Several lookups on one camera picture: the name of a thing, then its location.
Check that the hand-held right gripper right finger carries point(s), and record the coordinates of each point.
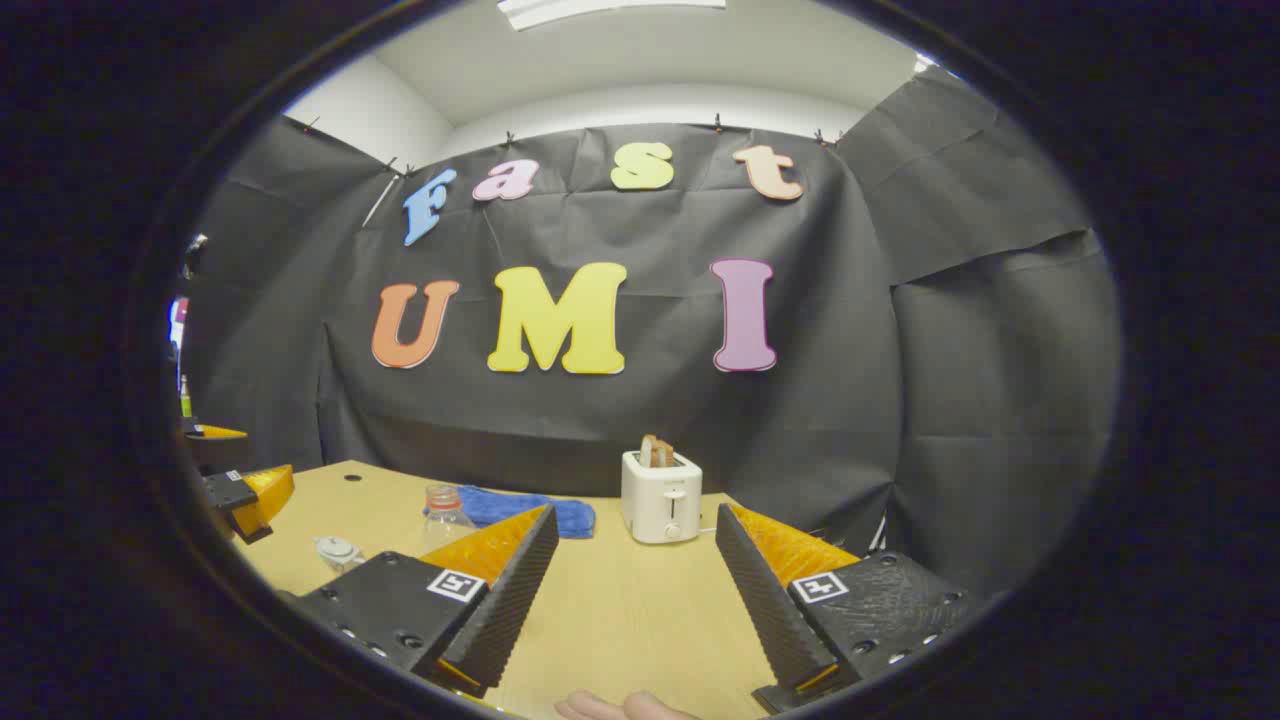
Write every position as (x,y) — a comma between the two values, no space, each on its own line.
(765,610)

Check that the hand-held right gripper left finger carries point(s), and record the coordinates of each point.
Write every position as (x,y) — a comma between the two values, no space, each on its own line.
(505,610)

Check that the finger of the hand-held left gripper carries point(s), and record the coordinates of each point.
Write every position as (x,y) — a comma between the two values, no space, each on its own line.
(212,432)
(232,495)

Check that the glass teacup lid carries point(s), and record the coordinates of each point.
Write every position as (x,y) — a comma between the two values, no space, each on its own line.
(334,544)

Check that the clear plastic water bottle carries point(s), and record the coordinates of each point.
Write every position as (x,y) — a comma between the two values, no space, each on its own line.
(443,515)

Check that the green glass bottle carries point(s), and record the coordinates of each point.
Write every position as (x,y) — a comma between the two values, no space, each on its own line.
(185,398)

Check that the blue towel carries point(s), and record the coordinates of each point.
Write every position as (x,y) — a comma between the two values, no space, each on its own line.
(560,510)

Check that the white toaster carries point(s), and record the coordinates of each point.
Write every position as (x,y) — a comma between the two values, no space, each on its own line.
(660,500)

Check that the brown bread slice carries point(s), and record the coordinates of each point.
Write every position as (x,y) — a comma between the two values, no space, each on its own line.
(657,452)

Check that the black backdrop cloth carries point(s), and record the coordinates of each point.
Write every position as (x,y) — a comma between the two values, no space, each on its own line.
(850,330)

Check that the ceiling light panel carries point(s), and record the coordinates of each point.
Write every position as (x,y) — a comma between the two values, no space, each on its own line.
(610,9)

